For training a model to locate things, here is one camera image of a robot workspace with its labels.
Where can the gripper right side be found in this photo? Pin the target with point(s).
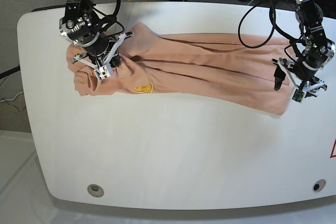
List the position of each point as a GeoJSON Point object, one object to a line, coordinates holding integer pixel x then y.
{"type": "Point", "coordinates": [101, 48]}

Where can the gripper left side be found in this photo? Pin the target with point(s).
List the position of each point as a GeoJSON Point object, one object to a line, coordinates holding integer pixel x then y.
{"type": "Point", "coordinates": [301, 69]}

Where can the peach pink T-shirt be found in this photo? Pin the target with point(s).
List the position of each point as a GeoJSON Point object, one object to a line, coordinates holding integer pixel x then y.
{"type": "Point", "coordinates": [210, 65]}

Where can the red warning triangle sticker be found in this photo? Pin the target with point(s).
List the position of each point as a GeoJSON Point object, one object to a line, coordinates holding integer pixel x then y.
{"type": "Point", "coordinates": [333, 152]}

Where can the right table cable grommet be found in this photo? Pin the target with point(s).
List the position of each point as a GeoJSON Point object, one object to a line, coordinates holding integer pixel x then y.
{"type": "Point", "coordinates": [319, 185]}

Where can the table cable grommet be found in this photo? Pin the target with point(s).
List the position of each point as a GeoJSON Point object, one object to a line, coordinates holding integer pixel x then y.
{"type": "Point", "coordinates": [319, 185]}
{"type": "Point", "coordinates": [95, 190]}

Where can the left table cable grommet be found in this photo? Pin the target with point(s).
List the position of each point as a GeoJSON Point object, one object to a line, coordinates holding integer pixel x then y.
{"type": "Point", "coordinates": [95, 190]}

